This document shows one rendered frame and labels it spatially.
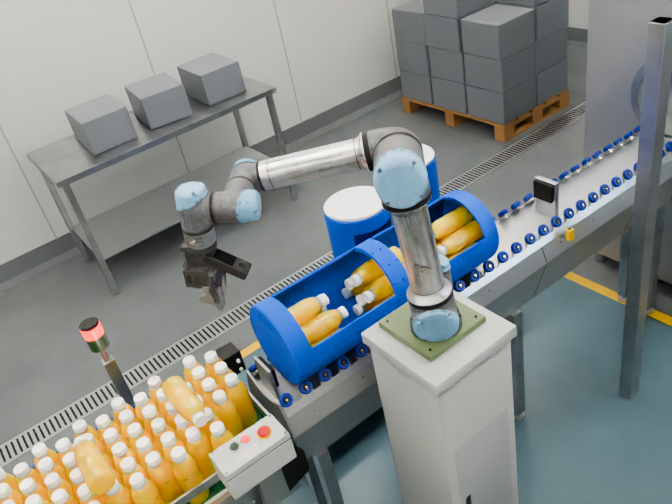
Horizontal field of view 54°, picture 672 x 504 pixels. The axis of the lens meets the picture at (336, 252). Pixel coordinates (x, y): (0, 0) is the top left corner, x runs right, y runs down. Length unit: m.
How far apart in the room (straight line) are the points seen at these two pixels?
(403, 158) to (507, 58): 3.88
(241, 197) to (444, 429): 0.89
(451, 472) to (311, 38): 4.51
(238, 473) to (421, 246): 0.76
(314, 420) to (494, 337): 0.65
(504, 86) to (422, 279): 3.80
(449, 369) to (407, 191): 0.59
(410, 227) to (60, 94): 3.91
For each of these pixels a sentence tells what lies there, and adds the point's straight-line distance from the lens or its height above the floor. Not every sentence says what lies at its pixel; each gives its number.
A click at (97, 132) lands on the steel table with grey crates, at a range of 4.46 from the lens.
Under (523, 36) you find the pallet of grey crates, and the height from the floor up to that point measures 0.76.
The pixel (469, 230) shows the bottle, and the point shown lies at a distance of 2.38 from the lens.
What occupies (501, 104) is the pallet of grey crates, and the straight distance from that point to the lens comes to 5.36.
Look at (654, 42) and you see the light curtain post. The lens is 2.43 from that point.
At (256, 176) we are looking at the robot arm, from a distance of 1.63.
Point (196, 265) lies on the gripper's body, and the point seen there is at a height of 1.58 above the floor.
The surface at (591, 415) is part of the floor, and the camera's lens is 3.26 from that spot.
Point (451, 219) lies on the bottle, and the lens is 2.37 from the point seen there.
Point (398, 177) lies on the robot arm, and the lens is 1.43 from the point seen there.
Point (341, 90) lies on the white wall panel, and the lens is 6.26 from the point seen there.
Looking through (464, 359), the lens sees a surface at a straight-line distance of 1.86.
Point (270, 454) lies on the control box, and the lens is 1.85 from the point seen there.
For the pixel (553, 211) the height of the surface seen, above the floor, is 0.96.
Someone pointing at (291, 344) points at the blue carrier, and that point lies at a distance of 1.98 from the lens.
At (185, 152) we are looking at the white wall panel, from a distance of 5.57.
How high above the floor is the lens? 2.46
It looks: 34 degrees down
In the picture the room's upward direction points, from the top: 13 degrees counter-clockwise
